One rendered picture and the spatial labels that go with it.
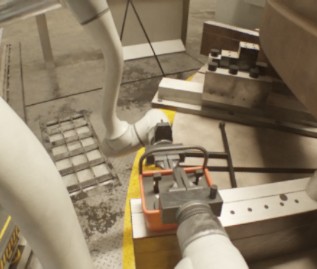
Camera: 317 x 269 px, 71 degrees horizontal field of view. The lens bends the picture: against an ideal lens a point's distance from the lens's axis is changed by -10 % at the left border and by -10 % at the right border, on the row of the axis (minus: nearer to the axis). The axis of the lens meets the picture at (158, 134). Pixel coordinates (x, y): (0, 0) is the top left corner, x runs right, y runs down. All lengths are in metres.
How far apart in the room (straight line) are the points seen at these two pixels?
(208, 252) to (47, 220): 0.25
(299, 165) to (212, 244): 1.32
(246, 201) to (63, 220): 0.67
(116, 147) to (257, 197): 0.54
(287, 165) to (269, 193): 0.75
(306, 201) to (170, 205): 0.56
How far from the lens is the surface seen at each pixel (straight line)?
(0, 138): 0.21
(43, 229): 0.25
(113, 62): 0.81
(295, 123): 1.96
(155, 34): 3.78
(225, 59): 1.71
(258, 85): 1.67
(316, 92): 1.01
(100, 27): 0.76
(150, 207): 0.63
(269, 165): 1.57
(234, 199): 0.83
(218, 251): 0.40
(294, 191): 0.94
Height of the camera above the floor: 1.32
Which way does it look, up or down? 39 degrees down
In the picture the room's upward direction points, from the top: 3 degrees clockwise
